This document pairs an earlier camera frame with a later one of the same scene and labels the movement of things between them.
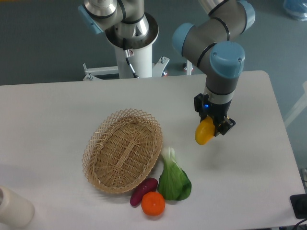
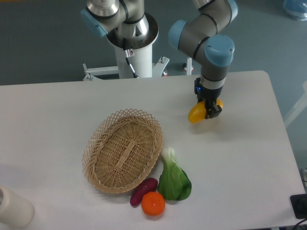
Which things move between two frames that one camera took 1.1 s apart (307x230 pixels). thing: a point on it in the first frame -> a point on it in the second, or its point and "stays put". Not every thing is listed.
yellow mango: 205,131 -> 197,111
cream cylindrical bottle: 16,210 stays put
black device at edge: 299,203 stays put
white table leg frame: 300,108 stays put
